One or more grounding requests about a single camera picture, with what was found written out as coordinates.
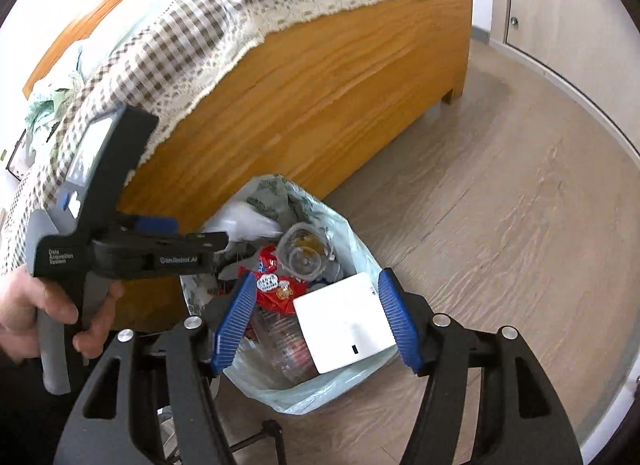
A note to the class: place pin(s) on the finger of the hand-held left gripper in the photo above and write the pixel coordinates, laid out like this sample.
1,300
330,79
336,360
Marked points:
155,225
165,257

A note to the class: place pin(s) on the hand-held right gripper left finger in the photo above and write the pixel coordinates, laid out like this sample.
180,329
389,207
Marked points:
232,327

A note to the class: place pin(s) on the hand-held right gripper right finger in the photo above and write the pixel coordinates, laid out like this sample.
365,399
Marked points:
400,327

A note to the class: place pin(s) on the white box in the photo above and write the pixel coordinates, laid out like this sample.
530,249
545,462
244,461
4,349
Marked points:
340,320

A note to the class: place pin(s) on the translucent leaf-print plastic bag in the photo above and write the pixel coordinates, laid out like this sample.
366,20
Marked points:
360,245

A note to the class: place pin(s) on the person's left hand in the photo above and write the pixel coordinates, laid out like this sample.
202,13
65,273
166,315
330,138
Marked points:
20,310

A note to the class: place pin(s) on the clear plastic container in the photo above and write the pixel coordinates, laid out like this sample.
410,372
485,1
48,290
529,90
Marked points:
280,345

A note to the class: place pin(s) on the red snack wrapper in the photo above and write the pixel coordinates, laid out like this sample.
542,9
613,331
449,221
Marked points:
270,290

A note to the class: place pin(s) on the white crumpled plastic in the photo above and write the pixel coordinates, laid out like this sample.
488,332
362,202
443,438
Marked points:
240,222

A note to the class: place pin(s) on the clear plastic cup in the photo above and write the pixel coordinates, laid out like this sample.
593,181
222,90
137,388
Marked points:
302,255

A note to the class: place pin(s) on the black-edged white flat object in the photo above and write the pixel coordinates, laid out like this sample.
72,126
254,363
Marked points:
20,157

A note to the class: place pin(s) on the black tripod stand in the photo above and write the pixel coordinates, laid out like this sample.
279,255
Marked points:
270,430

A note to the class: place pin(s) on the person's dark trousers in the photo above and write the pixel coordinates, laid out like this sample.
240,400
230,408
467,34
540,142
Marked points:
25,420

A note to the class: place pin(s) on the pale green bed sheet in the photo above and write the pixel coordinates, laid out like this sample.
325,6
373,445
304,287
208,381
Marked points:
125,20

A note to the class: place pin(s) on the checkered bedspread with lace trim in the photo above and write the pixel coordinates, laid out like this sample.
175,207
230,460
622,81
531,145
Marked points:
225,10

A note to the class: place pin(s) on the light wood-grain door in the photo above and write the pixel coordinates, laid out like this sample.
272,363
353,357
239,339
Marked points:
565,20

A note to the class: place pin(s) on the wooden bed frame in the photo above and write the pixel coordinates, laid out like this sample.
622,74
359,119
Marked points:
325,95

